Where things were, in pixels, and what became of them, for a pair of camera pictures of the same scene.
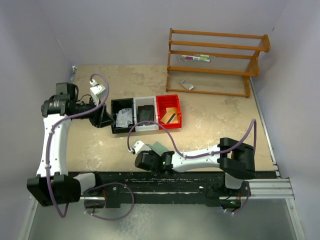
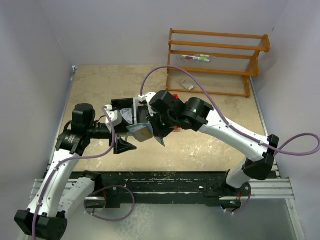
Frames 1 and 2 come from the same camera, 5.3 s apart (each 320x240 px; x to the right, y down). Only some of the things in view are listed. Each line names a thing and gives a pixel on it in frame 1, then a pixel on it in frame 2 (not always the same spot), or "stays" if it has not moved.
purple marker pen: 190,57 stays
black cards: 145,113 stays
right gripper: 141,161 to 158,124
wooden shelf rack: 265,48 stays
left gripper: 99,116 to 113,140
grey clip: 179,58 stays
